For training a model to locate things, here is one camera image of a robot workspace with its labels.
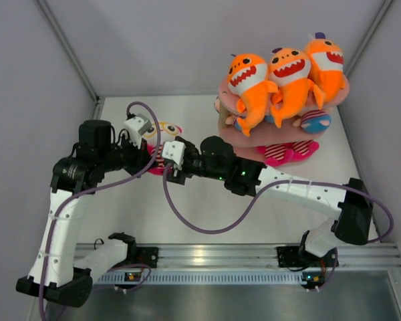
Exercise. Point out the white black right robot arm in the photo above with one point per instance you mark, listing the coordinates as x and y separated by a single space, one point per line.
347 207

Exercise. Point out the white pink glasses plush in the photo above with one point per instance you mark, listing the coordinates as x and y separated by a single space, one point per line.
168 132

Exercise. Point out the orange shark plush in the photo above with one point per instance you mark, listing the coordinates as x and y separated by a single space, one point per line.
289 68
327 65
248 78

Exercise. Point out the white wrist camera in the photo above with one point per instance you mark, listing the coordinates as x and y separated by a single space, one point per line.
173 153
136 127

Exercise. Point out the blue doll plush on shelf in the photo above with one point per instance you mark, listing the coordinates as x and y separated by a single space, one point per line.
231 119

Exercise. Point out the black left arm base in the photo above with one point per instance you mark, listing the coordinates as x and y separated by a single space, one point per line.
147 256

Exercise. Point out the white slotted cable duct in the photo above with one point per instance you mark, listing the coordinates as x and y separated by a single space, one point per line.
161 277

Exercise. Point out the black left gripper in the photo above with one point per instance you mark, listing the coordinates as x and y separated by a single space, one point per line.
141 158

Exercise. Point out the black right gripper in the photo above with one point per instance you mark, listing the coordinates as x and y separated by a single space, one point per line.
180 176

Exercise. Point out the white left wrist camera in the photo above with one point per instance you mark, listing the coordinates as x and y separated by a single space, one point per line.
136 127

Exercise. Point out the pink three-tier shelf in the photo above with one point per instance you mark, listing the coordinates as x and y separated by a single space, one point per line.
264 133

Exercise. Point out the doll plush striped shirt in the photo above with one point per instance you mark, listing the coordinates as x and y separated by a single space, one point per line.
313 122

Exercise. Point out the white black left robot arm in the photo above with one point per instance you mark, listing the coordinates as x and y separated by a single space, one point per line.
56 275

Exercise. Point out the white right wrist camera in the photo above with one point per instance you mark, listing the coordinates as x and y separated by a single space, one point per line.
173 153

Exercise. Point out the pink striped plush on shelf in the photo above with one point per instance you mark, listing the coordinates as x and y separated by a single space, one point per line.
276 155

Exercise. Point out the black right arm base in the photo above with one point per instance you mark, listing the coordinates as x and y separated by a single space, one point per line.
288 257

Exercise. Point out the aluminium mounting rail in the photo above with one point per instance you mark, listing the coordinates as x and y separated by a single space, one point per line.
378 256

